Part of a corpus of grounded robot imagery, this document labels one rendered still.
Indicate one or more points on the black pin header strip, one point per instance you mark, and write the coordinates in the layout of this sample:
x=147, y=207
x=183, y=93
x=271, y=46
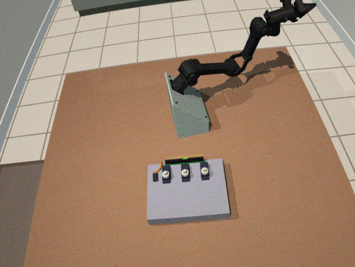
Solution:
x=184, y=161

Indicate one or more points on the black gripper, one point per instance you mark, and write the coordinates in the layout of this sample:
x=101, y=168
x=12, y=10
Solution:
x=299, y=10

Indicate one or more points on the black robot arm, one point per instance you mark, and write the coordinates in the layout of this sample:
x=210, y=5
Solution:
x=191, y=70

